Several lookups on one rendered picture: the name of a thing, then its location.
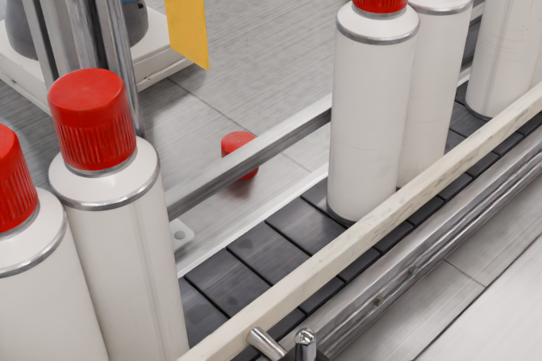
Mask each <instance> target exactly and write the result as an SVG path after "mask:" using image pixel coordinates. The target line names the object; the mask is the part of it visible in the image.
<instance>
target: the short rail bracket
mask: <svg viewBox="0 0 542 361"><path fill-rule="evenodd" d="M316 345H317V336H316V334H315V332H314V331H313V330H312V329H310V328H306V327H305V328H301V329H299V330H298V331H297V332H296V334H295V336H294V347H292V348H291V349H290V350H289V351H287V352H286V353H285V354H284V355H283V356H282V357H281V358H280V359H279V360H277V361H331V360H330V359H329V358H328V357H327V356H326V355H325V354H323V353H322V352H321V351H320V350H319V349H317V348H316Z"/></svg>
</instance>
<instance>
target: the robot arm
mask: <svg viewBox="0 0 542 361"><path fill-rule="evenodd" d="M122 3H123V11H124V16H125V21H126V26H127V34H128V39H129V44H130V48H132V47H133V46H135V45H136V44H138V43H139V42H140V41H141V40H142V39H143V38H144V37H145V35H146V34H147V32H148V12H147V7H146V3H145V1H144V0H122ZM4 22H5V28H6V33H7V37H8V40H9V43H10V46H11V47H12V48H13V49H14V50H15V51H16V52H17V53H18V54H20V55H21V56H24V57H26V58H28V59H31V60H36V61H39V60H38V56H37V54H36V50H35V45H34V42H33V39H32V36H31V31H30V27H29V25H28V21H27V16H26V13H25V10H24V7H23V2H22V0H6V13H5V18H4Z"/></svg>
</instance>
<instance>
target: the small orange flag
mask: <svg viewBox="0 0 542 361"><path fill-rule="evenodd" d="M165 12H166V18H167V24H168V31H169V43H170V47H171V48H172V49H173V50H174V51H176V52H178V53H180V54H181V55H183V56H184V57H186V58H187V59H189V60H191V61H193V62H194V63H195V64H197V65H199V66H201V67H202V68H204V69H205V70H209V69H210V65H209V56H208V47H207V37H206V20H205V10H204V1H203V0H165Z"/></svg>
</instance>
